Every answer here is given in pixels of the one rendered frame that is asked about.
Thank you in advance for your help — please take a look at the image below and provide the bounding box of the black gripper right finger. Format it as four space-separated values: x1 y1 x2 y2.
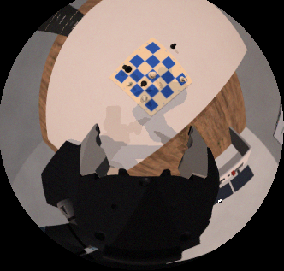
178 126 220 220

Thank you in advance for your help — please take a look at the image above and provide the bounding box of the white chess rook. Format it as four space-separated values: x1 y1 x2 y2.
180 76 187 82

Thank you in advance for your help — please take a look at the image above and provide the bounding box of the blue and cream chessboard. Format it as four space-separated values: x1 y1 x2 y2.
109 38 192 116

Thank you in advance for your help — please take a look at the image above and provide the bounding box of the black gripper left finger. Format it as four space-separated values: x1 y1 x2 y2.
67 124 110 218

